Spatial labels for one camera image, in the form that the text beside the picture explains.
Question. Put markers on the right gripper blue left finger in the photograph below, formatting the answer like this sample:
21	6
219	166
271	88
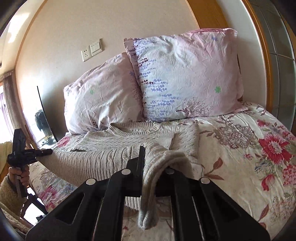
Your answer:
94	211

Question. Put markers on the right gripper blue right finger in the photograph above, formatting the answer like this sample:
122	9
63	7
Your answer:
203	211

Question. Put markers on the beige cable knit sweater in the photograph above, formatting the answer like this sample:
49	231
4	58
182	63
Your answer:
100	154

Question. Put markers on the cream fleece sleeve forearm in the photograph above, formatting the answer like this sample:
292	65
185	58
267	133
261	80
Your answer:
11	206

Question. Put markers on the person left hand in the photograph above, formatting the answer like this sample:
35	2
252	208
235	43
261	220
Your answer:
24	173

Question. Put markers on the dark bedside monitor screen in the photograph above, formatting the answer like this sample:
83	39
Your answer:
37	121

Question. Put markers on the floral bed sheet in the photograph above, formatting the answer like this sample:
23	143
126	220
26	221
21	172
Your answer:
250	155

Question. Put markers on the pink floral left pillow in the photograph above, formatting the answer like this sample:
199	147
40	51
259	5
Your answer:
103	95

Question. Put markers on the pink lavender print right pillow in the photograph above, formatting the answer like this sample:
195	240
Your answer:
194	74

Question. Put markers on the window with wooden frame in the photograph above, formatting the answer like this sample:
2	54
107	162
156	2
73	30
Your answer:
13	101

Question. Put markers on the white wall switch socket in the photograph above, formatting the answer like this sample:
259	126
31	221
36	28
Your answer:
92	50

